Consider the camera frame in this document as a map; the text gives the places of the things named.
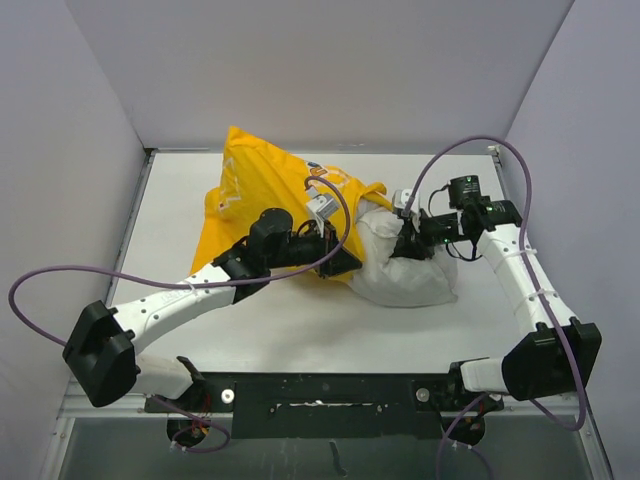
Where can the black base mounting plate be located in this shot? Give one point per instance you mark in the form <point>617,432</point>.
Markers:
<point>325,406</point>

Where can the aluminium frame rail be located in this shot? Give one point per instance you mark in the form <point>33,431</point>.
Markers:
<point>311,326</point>

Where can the yellow printed pillowcase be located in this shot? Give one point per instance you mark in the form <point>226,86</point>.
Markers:
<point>257,175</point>

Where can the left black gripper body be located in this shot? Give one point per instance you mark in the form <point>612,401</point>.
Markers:
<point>308,249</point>

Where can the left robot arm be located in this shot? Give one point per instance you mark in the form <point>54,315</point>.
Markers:
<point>105,351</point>

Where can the white pillow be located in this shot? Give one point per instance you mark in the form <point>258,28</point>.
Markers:
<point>398,282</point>

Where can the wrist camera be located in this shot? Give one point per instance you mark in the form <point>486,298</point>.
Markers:
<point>321,206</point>
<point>405,203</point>

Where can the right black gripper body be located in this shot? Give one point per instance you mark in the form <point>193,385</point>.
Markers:
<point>439,229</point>

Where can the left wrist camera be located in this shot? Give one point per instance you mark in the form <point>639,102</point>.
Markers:
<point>321,206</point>

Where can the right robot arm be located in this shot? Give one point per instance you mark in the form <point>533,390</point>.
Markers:
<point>557,352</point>

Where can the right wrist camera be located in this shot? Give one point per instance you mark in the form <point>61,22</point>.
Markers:
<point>405,203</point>

